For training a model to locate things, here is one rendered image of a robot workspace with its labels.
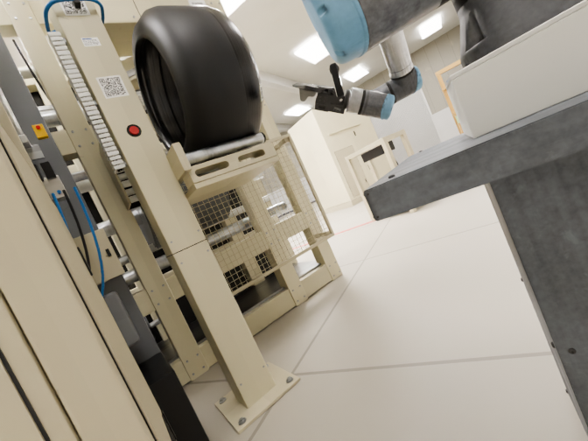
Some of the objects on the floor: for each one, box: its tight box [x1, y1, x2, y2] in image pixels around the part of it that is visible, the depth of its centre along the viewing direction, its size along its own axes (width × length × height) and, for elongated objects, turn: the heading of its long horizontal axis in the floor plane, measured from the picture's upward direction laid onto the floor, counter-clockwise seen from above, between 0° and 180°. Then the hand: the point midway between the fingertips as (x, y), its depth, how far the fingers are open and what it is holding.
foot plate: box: [214, 361, 300, 434], centre depth 117 cm, size 27×27×2 cm
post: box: [41, 0, 276, 409], centre depth 108 cm, size 13×13×250 cm
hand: (296, 83), depth 113 cm, fingers closed
